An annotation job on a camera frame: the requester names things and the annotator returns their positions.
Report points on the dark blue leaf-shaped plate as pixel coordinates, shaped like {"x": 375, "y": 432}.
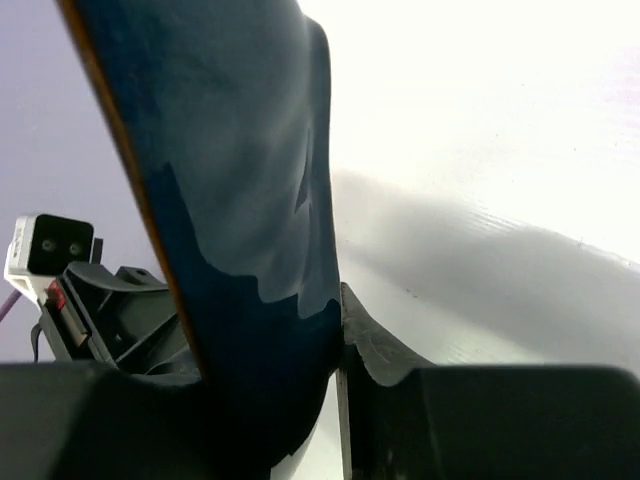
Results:
{"x": 220, "y": 112}

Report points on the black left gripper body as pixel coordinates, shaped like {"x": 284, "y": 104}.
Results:
{"x": 127, "y": 320}

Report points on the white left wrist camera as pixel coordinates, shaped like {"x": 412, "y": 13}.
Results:
{"x": 41, "y": 247}

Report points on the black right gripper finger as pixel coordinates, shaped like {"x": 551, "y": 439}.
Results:
{"x": 383, "y": 415}

